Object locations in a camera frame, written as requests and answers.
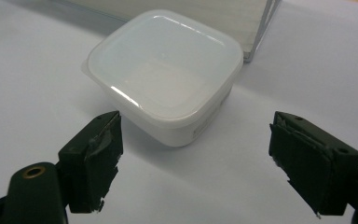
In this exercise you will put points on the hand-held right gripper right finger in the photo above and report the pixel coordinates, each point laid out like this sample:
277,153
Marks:
307,165

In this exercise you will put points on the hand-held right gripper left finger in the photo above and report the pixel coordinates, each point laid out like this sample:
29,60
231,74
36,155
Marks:
88,168

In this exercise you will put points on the white plastic container with lid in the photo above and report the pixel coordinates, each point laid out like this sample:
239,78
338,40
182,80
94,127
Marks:
164,71

